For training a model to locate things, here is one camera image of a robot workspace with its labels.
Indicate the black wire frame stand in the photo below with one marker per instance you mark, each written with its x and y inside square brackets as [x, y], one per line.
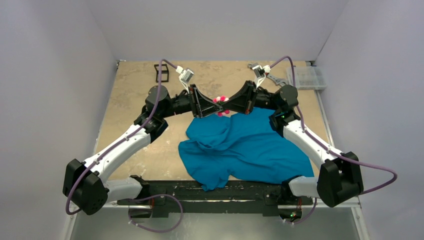
[162, 71]

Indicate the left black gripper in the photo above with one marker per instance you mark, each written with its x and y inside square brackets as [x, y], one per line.
[205, 105]

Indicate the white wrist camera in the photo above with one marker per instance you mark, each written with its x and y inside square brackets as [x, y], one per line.
[185, 76]
[261, 73]

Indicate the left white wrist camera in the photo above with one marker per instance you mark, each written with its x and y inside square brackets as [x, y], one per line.
[185, 76]

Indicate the blue t-shirt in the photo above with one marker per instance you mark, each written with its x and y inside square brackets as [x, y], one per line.
[242, 146]

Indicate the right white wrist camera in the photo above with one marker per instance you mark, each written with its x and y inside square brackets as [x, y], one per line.
[261, 73]

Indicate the clear plastic organizer box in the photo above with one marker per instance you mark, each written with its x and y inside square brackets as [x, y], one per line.
[306, 78]

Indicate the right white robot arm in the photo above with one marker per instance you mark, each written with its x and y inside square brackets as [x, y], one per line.
[340, 177]

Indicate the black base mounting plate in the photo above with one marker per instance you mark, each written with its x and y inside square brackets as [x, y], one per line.
[162, 197]

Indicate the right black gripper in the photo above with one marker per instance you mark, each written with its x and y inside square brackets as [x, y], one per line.
[249, 97]

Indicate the red handled adjustable wrench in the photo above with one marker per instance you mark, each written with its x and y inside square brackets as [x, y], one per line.
[277, 81]

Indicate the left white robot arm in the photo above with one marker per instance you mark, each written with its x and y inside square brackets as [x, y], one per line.
[87, 186]

